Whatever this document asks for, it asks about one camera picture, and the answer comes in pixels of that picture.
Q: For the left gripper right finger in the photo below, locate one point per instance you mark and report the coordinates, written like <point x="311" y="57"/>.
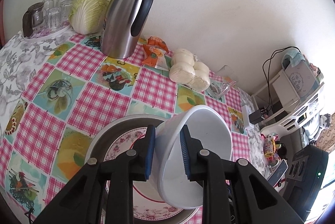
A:
<point x="235" y="192"/>

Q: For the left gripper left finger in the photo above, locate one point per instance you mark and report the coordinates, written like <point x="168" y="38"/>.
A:
<point x="103" y="186"/>

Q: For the stainless steel round plate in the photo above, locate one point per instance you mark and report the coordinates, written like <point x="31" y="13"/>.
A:
<point x="103" y="140"/>

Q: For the round pink floral plate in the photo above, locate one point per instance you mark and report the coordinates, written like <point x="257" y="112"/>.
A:
<point x="148" y="207"/>

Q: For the white square bowl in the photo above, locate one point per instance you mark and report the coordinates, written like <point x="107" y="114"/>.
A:
<point x="181" y="143"/>

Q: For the smartphone on stand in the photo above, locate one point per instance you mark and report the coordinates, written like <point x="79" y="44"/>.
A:
<point x="277" y="172"/>

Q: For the black device green led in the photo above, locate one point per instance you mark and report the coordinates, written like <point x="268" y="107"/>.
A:
<point x="304" y="179"/>

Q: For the checkered pink tablecloth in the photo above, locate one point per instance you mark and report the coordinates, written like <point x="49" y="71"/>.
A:
<point x="74" y="95"/>

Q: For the black charger on power strip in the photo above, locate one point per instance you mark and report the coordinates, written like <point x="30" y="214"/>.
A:
<point x="251" y="117"/>

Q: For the glass mug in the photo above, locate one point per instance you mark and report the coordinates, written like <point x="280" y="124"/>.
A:
<point x="222" y="81"/>

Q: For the white shelf rack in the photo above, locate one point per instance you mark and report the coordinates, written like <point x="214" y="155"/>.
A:
<point x="290" y="97"/>

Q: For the bag of steamed buns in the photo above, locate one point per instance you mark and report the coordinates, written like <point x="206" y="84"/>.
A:
<point x="187" y="70"/>

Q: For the grey floral cloth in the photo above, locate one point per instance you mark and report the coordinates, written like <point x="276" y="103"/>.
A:
<point x="20" y="61"/>

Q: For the orange snack packet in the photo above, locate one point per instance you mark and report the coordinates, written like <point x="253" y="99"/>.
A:
<point x="154" y="53"/>

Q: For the white tray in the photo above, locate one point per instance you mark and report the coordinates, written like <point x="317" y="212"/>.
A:
<point x="46" y="34"/>

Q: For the steel thermos jug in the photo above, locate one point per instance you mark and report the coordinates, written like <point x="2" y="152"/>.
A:
<point x="123" y="23"/>

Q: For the drinking glass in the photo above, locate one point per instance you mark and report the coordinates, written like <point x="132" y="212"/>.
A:
<point x="65" y="8"/>
<point x="48" y="4"/>
<point x="53" y="18"/>

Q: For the napa cabbage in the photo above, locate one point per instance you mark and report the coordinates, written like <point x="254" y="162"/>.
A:
<point x="86" y="16"/>

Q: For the glass teapot dark handle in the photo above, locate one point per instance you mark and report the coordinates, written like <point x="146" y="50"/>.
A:
<point x="33" y="19"/>

